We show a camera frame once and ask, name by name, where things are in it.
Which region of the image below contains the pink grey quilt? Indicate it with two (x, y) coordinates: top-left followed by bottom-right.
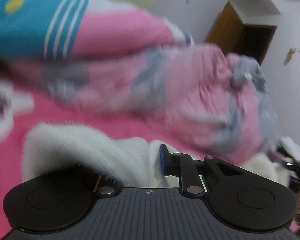
(0, 12), (278, 165)

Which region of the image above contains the pink floral blanket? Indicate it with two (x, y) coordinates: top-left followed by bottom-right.
(0, 79), (300, 240)

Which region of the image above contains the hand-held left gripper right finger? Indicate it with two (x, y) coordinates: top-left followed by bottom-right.
(159, 144), (246, 198)

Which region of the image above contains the blue striped pillow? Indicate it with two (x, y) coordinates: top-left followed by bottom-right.
(0, 0), (93, 61)

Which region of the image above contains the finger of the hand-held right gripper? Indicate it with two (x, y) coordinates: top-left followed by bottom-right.
(280, 158), (300, 172)

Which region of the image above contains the wooden door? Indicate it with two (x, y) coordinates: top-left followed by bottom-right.
(206, 2), (277, 68)

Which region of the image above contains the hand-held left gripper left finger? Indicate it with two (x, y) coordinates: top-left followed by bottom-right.
(91, 174), (122, 198)

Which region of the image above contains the white knit sweater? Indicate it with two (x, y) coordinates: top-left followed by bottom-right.
(22, 124), (290, 188)

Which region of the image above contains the hanging wall ornament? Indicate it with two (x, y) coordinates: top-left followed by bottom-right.
(283, 46), (300, 90)

